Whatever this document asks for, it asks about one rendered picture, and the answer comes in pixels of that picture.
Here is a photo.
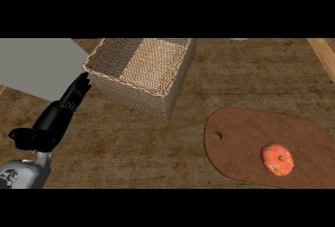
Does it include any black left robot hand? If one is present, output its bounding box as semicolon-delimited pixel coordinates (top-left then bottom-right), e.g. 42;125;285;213
8;72;93;153

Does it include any tan wicker basket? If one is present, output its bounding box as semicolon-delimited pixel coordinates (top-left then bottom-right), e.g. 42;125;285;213
81;38;198;121

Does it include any brown wooden cutting board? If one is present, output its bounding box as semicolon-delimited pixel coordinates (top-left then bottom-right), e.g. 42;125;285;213
203;106;335;190

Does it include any grey flat panel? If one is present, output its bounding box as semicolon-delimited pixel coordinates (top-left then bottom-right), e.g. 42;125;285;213
0;38;92;102

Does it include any pale wooden strip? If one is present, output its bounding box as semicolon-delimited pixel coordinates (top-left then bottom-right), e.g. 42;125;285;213
306;38;335;76

